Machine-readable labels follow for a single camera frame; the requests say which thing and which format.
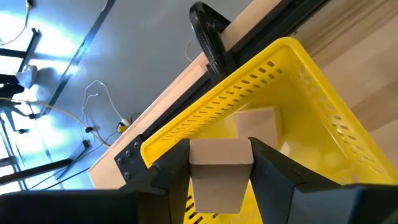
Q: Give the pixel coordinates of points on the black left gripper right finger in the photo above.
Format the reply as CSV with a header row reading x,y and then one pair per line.
x,y
280,186

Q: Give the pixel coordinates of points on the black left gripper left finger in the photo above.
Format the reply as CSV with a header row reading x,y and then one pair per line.
x,y
168,186

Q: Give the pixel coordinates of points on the wooden cube block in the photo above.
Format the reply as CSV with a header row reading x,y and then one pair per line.
x,y
258,124

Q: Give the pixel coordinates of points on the yellow plastic basket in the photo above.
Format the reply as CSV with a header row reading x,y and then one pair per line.
x,y
311,124

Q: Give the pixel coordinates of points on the yellow white power plug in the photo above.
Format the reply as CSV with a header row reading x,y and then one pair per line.
x,y
123,126

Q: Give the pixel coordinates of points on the black stand leg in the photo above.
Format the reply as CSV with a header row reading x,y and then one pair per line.
x,y
37,169
29,46

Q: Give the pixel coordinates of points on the person's foot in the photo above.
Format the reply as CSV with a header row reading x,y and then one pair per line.
x,y
26,76

